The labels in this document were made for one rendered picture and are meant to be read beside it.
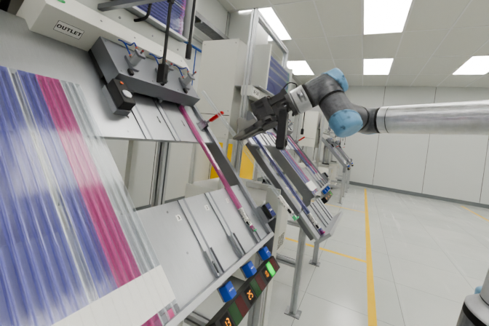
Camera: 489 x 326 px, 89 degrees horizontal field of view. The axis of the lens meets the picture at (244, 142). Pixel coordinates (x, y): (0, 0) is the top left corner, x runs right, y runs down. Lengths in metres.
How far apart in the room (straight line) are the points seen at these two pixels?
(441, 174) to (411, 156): 0.81
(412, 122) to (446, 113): 0.07
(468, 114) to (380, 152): 7.51
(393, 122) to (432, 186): 7.67
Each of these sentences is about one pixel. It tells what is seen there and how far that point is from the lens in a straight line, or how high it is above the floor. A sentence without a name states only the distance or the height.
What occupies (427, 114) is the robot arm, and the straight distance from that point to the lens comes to 0.73.
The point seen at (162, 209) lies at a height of 0.85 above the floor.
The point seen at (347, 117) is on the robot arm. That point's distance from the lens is 0.67.
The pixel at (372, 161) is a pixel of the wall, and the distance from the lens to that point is 8.19.
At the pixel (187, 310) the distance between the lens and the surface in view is 0.50.
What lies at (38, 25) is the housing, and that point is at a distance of 0.76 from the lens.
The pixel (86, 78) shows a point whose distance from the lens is 0.73.
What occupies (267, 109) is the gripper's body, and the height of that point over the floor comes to 1.11.
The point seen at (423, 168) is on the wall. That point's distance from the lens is 8.32.
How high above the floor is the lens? 1.03
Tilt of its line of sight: 1 degrees down
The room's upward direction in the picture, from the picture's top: 7 degrees clockwise
